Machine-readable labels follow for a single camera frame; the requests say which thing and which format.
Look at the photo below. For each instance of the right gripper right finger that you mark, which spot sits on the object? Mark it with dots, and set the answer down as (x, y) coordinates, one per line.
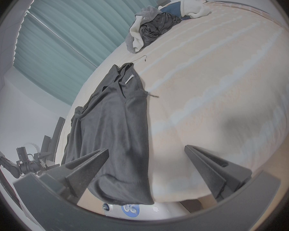
(214, 172)

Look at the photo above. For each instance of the black shorts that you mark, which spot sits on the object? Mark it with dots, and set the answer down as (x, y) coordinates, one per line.
(115, 129)

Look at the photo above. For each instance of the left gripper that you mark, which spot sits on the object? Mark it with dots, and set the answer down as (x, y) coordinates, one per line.
(35, 165)

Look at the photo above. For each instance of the pile of clothes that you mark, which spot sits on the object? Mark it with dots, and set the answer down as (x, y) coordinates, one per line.
(151, 28)

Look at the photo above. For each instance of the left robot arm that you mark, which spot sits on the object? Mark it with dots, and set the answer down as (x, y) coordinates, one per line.
(12, 167)

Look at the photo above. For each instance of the bed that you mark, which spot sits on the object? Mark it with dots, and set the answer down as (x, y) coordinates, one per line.
(207, 80)

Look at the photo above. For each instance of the blue-green curtain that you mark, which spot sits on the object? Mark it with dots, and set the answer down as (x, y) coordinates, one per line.
(94, 15)
(50, 64)

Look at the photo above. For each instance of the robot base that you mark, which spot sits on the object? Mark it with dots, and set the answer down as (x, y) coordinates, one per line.
(130, 210)

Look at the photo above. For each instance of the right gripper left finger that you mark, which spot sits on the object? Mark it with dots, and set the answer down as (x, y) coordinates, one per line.
(86, 169)

